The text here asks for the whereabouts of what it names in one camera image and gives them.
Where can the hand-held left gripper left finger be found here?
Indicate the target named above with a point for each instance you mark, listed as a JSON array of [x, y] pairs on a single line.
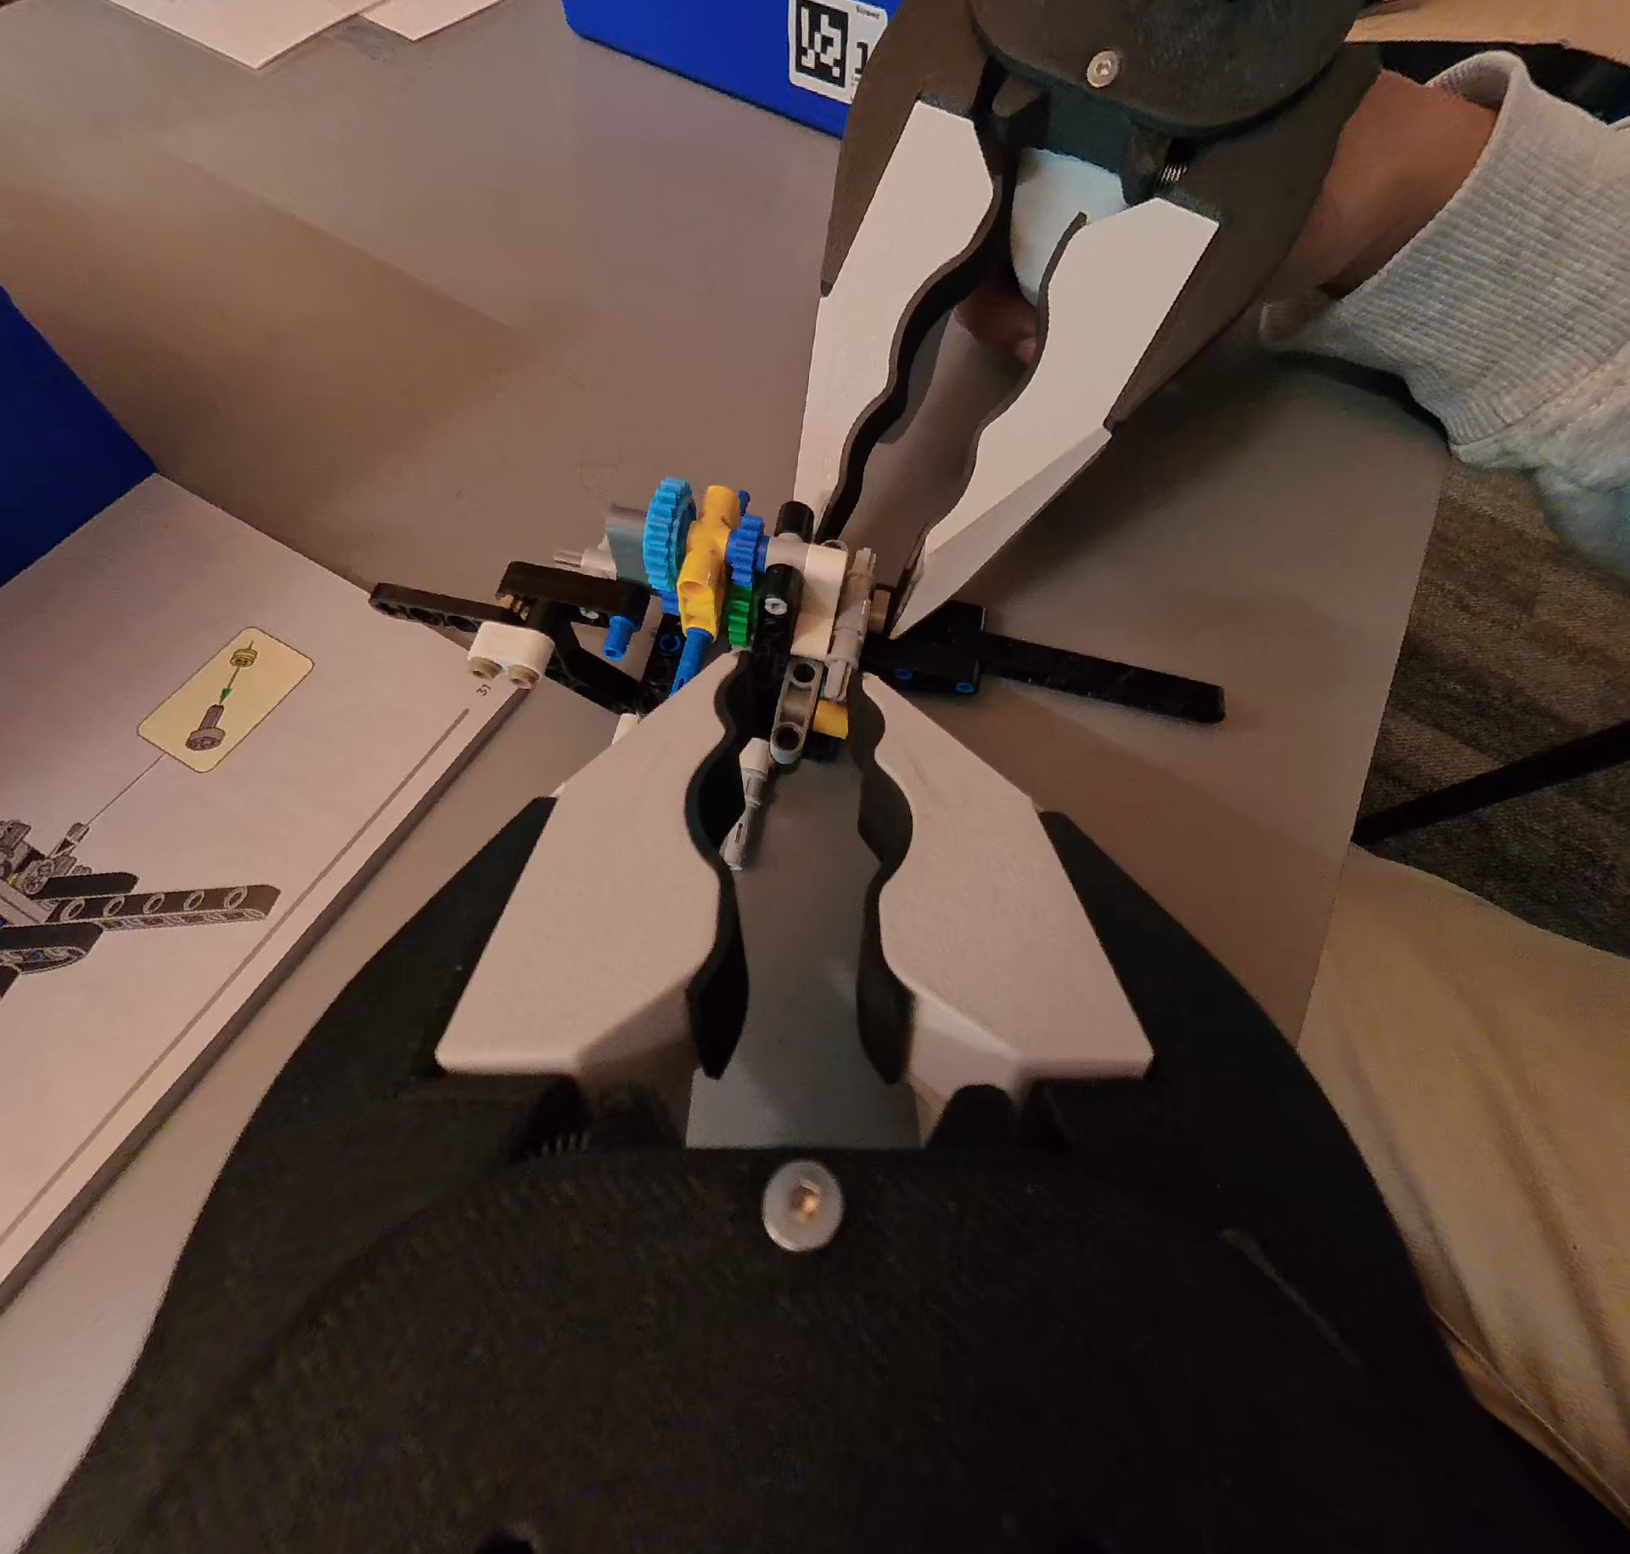
[[575, 942]]

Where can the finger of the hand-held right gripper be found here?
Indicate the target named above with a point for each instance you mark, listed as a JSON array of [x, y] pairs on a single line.
[[879, 267], [1109, 318]]

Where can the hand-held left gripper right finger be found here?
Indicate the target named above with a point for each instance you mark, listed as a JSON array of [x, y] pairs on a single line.
[[1007, 942]]

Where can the multicoloured lego assembly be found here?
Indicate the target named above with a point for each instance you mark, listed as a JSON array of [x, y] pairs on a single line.
[[707, 559]]

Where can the person's right forearm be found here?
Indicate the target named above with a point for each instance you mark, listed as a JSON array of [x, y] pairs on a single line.
[[1530, 306]]

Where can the lego instruction booklet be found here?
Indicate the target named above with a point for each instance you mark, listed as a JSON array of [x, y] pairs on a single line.
[[192, 790]]

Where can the person's right hand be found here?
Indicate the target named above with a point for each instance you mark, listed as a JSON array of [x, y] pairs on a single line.
[[1390, 177]]

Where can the black metal bar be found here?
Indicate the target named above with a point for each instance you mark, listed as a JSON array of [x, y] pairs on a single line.
[[1503, 784]]

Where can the person's leg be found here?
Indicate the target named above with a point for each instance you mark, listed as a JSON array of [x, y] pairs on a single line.
[[1503, 1133]]

